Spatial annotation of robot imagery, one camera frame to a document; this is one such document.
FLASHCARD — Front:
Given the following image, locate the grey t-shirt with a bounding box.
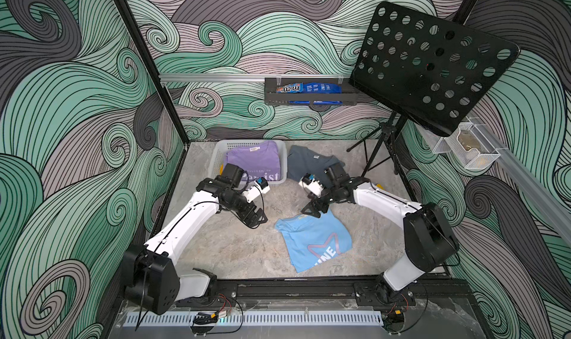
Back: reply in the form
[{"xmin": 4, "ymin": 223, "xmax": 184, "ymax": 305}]
[{"xmin": 287, "ymin": 146, "xmax": 345, "ymax": 188}]

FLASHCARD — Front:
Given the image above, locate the purple Persist t-shirt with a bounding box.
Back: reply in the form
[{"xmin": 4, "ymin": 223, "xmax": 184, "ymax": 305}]
[{"xmin": 222, "ymin": 140, "xmax": 282, "ymax": 182}]

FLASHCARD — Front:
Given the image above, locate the light blue t-shirt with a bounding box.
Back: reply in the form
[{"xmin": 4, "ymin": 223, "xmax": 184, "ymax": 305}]
[{"xmin": 274, "ymin": 210, "xmax": 352, "ymax": 273}]

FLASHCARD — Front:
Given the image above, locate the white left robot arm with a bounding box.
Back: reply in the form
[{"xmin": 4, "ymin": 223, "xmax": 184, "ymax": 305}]
[{"xmin": 120, "ymin": 164, "xmax": 270, "ymax": 315}]

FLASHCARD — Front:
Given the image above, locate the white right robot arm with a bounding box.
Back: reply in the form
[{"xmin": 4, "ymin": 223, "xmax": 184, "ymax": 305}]
[{"xmin": 299, "ymin": 163, "xmax": 459, "ymax": 304}]

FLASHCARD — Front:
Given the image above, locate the white plastic laundry basket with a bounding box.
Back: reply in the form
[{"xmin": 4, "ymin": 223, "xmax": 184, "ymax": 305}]
[{"xmin": 208, "ymin": 140, "xmax": 288, "ymax": 185}]

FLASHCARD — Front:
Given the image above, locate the blue candy packet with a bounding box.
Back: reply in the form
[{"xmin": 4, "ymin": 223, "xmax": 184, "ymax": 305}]
[{"xmin": 276, "ymin": 82, "xmax": 342, "ymax": 94}]

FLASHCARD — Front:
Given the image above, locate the black perforated music stand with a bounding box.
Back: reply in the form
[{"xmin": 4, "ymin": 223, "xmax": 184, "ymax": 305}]
[{"xmin": 346, "ymin": 1, "xmax": 521, "ymax": 179}]

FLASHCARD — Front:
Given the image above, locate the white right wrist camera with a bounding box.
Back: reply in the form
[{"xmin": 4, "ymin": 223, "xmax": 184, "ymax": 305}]
[{"xmin": 299, "ymin": 173, "xmax": 324, "ymax": 198}]

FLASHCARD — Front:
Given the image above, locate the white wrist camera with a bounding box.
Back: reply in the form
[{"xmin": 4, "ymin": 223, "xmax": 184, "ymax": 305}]
[
  {"xmin": 299, "ymin": 173, "xmax": 324, "ymax": 198},
  {"xmin": 242, "ymin": 177, "xmax": 270, "ymax": 203}
]

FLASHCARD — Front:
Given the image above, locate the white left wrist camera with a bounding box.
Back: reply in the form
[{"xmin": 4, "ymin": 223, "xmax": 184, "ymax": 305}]
[{"xmin": 242, "ymin": 177, "xmax": 270, "ymax": 203}]

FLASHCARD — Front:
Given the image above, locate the black wall shelf tray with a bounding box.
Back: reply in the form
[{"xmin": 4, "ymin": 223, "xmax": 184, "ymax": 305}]
[{"xmin": 264, "ymin": 79, "xmax": 359, "ymax": 107}]

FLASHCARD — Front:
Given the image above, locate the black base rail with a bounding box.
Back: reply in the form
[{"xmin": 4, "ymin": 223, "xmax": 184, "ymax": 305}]
[{"xmin": 117, "ymin": 278, "xmax": 474, "ymax": 308}]

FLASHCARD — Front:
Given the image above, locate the white perforated cable duct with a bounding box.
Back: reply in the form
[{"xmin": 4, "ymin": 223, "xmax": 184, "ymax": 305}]
[{"xmin": 140, "ymin": 310, "xmax": 384, "ymax": 328}]

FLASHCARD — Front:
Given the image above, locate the clear plastic wall bin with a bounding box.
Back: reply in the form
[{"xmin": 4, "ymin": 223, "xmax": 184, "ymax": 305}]
[{"xmin": 440, "ymin": 121, "xmax": 501, "ymax": 171}]

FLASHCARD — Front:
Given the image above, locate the aluminium wall rail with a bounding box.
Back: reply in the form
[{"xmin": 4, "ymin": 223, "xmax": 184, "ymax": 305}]
[
  {"xmin": 466, "ymin": 116, "xmax": 570, "ymax": 245},
  {"xmin": 159, "ymin": 73, "xmax": 350, "ymax": 83}
]

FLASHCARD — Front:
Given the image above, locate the aluminium right wall rail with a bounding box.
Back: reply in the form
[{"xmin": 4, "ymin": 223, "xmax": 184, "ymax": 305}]
[{"xmin": 466, "ymin": 116, "xmax": 570, "ymax": 245}]

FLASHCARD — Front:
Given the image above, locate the black vertical frame post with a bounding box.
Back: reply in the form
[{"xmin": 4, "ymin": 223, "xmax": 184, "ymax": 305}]
[{"xmin": 113, "ymin": 0, "xmax": 190, "ymax": 146}]

